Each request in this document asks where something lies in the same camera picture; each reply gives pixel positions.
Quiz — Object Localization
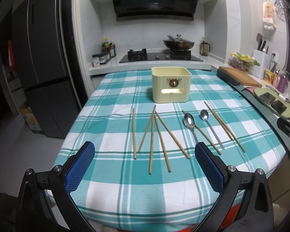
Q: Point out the small steel spoon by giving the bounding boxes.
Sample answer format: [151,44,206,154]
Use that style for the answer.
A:
[200,109,225,150]

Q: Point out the diagonal wooden chopstick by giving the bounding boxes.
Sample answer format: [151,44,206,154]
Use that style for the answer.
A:
[155,111,190,159]

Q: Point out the large steel spoon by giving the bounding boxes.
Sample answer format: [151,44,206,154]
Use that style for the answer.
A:
[183,113,199,143]

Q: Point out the cream plastic utensil holder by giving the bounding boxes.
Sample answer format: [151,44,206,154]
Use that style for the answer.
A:
[151,67,192,104]

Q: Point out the long vertical wooden chopstick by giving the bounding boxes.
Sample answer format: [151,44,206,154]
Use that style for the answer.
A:
[149,115,154,174]

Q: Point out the slanted wooden chopstick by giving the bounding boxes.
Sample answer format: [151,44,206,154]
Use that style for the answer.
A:
[138,105,157,152]

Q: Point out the green tray with dishes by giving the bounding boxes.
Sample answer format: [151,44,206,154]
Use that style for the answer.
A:
[253,87,290,119]

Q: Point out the wooden cutting board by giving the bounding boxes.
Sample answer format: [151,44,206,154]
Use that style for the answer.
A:
[217,67,262,87]

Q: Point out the white knife block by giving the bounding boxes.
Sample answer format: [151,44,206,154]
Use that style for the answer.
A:
[252,33,270,79]

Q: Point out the bag of snacks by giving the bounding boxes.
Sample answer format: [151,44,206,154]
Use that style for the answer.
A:
[228,52,260,73]

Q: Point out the dark glass kettle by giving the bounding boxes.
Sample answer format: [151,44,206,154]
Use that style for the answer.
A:
[199,37,211,57]

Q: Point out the teal plaid tablecloth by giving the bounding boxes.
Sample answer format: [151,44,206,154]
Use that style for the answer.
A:
[55,70,286,231]

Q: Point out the wok with glass lid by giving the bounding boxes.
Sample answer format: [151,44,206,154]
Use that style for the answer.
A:
[163,34,195,50]

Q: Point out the black gas stove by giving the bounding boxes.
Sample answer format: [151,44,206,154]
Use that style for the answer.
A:
[119,49,202,63]

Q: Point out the spice jars rack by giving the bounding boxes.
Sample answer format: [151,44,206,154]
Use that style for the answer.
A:
[91,51,111,67]

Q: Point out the black refrigerator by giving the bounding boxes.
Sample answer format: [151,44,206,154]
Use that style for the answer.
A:
[12,0,87,138]

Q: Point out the black range hood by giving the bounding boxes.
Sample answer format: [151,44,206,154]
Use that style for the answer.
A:
[112,0,200,21]

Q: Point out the condiment bottles group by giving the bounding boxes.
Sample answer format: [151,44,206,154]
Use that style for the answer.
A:
[102,37,116,58]

